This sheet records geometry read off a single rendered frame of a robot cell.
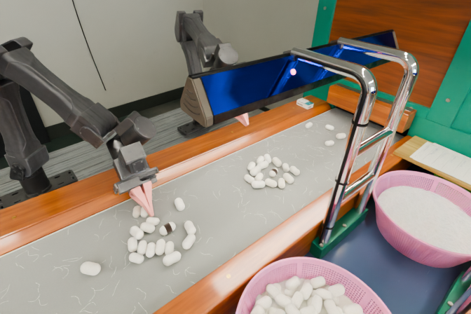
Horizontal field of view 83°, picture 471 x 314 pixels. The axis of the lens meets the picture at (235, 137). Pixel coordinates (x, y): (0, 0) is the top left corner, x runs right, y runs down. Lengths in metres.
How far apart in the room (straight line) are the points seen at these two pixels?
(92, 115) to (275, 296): 0.53
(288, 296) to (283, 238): 0.11
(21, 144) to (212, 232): 0.53
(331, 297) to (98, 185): 0.59
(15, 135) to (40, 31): 1.67
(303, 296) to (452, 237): 0.40
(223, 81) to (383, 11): 0.76
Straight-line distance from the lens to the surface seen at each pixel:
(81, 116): 0.67
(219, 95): 0.42
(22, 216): 0.79
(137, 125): 0.63
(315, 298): 0.59
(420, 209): 0.84
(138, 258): 0.61
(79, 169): 1.03
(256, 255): 0.58
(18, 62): 0.72
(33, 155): 0.89
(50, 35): 2.48
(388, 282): 0.74
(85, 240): 0.70
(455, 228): 0.86
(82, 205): 0.75
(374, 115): 1.06
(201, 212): 0.68
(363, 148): 0.55
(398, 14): 1.06
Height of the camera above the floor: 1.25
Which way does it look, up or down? 33 degrees down
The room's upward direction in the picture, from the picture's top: 1 degrees clockwise
